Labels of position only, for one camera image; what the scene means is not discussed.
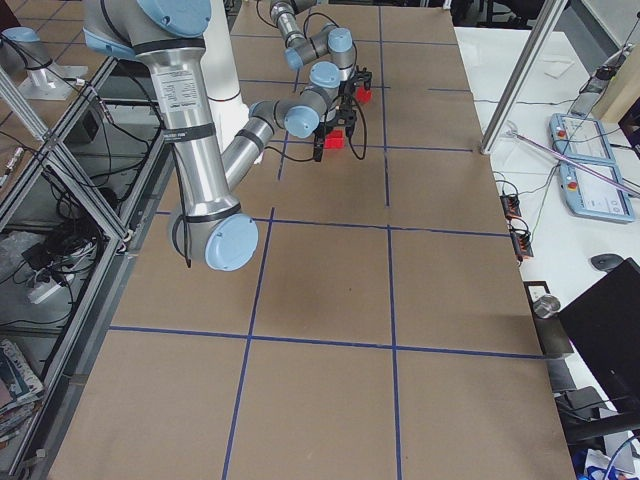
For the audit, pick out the pink rod tool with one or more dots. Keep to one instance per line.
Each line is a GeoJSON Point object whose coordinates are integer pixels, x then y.
{"type": "Point", "coordinates": [578, 164]}

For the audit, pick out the teach pendant near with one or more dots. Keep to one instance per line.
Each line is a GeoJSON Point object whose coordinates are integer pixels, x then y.
{"type": "Point", "coordinates": [591, 197]}

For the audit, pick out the red block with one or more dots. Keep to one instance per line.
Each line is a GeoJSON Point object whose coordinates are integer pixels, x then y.
{"type": "Point", "coordinates": [363, 95]}
{"type": "Point", "coordinates": [334, 140]}

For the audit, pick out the white pedestal column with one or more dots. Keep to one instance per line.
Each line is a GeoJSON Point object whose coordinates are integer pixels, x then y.
{"type": "Point", "coordinates": [235, 129]}

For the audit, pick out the teach pendant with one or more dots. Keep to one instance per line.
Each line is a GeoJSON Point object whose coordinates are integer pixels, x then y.
{"type": "Point", "coordinates": [580, 138]}
{"type": "Point", "coordinates": [591, 197]}

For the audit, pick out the black computer mouse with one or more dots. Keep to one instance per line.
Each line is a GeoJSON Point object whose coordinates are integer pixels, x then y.
{"type": "Point", "coordinates": [606, 262]}

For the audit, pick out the aluminium frame post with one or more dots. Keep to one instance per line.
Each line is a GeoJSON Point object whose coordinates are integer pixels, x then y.
{"type": "Point", "coordinates": [545, 25]}

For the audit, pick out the teach pendant far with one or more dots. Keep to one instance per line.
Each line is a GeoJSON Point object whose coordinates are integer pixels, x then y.
{"type": "Point", "coordinates": [580, 138]}

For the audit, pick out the black monitor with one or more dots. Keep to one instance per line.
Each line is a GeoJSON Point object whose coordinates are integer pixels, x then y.
{"type": "Point", "coordinates": [603, 325]}

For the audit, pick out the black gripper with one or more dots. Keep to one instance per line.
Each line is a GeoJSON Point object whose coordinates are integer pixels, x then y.
{"type": "Point", "coordinates": [325, 127]}
{"type": "Point", "coordinates": [353, 83]}

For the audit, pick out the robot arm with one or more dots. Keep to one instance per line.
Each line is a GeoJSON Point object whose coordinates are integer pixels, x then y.
{"type": "Point", "coordinates": [332, 40]}
{"type": "Point", "coordinates": [208, 225]}

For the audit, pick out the metal cup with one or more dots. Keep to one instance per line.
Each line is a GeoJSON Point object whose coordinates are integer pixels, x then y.
{"type": "Point", "coordinates": [546, 306]}

